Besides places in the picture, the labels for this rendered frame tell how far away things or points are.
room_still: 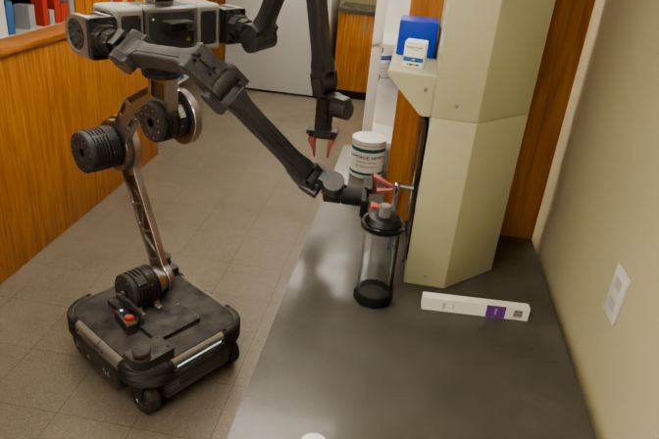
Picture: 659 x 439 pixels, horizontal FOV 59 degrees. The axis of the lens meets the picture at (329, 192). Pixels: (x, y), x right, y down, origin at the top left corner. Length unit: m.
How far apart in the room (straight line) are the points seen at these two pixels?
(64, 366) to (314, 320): 1.59
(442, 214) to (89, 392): 1.71
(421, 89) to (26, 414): 1.96
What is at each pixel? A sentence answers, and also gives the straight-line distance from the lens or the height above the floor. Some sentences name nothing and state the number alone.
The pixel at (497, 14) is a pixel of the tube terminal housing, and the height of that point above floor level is 1.66.
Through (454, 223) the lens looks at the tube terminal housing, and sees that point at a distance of 1.54.
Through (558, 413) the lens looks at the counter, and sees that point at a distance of 1.37.
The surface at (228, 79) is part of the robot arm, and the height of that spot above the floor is 1.45.
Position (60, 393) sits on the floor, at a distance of 2.72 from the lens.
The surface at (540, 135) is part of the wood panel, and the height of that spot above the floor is 1.29.
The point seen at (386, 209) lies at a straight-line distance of 1.40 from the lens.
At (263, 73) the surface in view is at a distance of 6.65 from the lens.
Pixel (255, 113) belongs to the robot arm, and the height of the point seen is 1.36.
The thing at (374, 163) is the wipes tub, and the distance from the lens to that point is 2.19.
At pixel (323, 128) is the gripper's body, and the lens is 1.91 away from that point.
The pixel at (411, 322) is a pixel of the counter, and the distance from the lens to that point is 1.48.
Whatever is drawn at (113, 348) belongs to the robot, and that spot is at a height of 0.24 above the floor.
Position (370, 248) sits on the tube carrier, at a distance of 1.42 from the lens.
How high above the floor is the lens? 1.82
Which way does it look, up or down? 25 degrees down
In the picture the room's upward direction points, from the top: 5 degrees clockwise
